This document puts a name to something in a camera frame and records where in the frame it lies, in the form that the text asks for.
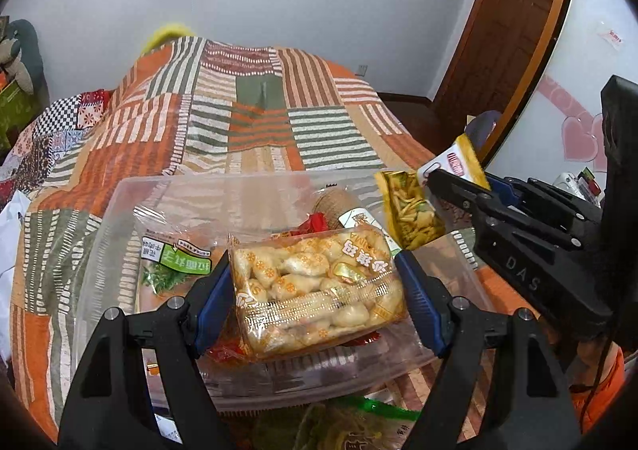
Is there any yellow white chip bag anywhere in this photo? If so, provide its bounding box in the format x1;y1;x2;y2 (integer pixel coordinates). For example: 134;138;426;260
375;134;491;250

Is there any green pea snack bag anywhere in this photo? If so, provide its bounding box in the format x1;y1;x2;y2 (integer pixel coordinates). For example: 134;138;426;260
252;396;419;450

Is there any round cracker roll pack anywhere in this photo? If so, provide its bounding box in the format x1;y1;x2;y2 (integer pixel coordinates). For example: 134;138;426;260
313;185;406;257

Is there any clear plastic storage bin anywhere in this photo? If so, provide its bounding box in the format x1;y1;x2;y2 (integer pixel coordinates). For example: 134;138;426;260
71;169;496;413

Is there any pale pastry snack pack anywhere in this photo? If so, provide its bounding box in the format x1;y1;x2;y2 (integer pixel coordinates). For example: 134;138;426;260
227;224;408;364

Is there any brown wooden door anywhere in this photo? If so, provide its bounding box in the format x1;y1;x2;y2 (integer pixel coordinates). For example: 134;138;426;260
428;0;567;163

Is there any white plastic bag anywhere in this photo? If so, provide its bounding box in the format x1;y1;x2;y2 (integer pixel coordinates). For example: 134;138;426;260
0;191;30;364

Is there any patchwork striped bedspread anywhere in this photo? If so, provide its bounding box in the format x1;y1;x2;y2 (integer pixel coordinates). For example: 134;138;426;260
1;37;433;439

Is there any green patterned box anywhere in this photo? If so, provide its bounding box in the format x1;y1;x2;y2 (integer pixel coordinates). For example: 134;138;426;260
0;81;41;155

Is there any yellow pillow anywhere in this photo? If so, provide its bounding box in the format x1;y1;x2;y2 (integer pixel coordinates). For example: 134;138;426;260
141;22;196;56

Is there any grey stuffed toy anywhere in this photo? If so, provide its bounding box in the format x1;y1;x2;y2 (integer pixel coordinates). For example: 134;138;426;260
1;19;44;95

